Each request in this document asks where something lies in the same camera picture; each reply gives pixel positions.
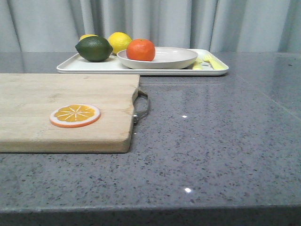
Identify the orange slice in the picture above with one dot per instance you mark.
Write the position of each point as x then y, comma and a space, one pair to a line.
75, 115

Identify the green lime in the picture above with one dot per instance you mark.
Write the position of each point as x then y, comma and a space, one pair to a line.
94, 48

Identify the beige round plate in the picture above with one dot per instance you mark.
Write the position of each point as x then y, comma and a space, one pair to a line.
165, 58

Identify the grey curtain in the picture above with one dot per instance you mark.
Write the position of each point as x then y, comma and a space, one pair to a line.
215, 25

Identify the yellow plastic knife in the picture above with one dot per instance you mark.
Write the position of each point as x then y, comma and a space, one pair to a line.
197, 64

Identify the yellow plastic fork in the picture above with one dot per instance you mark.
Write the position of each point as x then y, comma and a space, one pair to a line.
215, 64

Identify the metal cutting board handle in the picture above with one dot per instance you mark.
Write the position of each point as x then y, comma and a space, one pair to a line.
141, 105

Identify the yellow lemon behind lime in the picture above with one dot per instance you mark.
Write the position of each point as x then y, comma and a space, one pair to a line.
86, 36

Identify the wooden cutting board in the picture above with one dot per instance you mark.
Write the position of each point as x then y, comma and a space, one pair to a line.
27, 100

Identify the orange mandarin fruit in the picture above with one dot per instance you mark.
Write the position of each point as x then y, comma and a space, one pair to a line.
141, 50

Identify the white rectangular tray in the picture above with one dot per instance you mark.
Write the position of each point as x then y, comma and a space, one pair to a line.
77, 64

